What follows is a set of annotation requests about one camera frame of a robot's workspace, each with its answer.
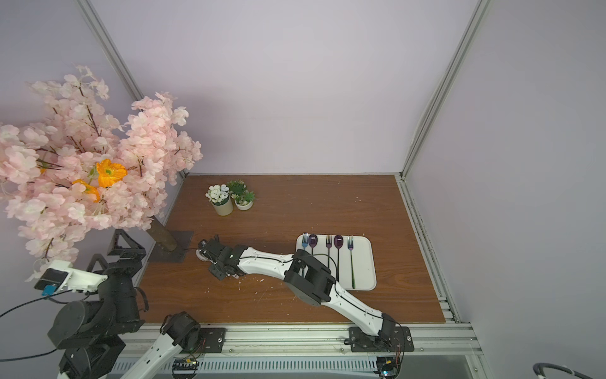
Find purple spoon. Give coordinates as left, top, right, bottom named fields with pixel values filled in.
left=333, top=235, right=344, bottom=281
left=308, top=234, right=318, bottom=255

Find purple fork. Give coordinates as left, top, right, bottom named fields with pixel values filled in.
left=325, top=235, right=332, bottom=268

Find white rectangular tray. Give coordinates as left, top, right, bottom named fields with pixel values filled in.
left=296, top=234, right=377, bottom=292

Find rainbow iridescent fork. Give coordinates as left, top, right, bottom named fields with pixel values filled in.
left=347, top=236, right=356, bottom=289

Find blue metal fork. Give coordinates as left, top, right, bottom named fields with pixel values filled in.
left=301, top=233, right=309, bottom=250

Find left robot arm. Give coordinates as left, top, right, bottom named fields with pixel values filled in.
left=35, top=229, right=208, bottom=378

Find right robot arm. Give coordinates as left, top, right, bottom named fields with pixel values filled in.
left=196, top=238, right=406, bottom=350

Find grey metal tree base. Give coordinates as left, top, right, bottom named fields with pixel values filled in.
left=148, top=231, right=194, bottom=263

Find green succulent in white pot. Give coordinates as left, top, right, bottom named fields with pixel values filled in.
left=227, top=180, right=256, bottom=211

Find white flowers in beige pot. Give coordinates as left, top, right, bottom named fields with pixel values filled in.
left=205, top=184, right=234, bottom=216

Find pink cherry blossom tree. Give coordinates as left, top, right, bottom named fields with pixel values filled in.
left=1, top=66, right=203, bottom=279

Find left controller board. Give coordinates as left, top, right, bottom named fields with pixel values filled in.
left=171, top=358, right=200, bottom=379

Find controller board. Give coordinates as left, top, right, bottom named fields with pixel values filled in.
left=171, top=358, right=200, bottom=379
left=375, top=356, right=401, bottom=379

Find right controller board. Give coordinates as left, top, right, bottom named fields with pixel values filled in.
left=375, top=356, right=401, bottom=379

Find black curved bar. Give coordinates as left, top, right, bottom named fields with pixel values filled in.
left=533, top=363, right=592, bottom=379

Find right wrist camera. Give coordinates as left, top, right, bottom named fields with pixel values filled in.
left=196, top=239, right=210, bottom=262

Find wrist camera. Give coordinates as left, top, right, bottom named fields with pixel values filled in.
left=34, top=260, right=108, bottom=296
left=196, top=239, right=210, bottom=262

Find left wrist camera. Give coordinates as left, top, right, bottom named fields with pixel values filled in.
left=34, top=260, right=108, bottom=296

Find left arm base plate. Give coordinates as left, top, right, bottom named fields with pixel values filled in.
left=184, top=327, right=227, bottom=355

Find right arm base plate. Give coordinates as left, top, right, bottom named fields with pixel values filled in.
left=344, top=325, right=415, bottom=354

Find aluminium rail frame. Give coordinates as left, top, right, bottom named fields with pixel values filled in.
left=77, top=321, right=496, bottom=379

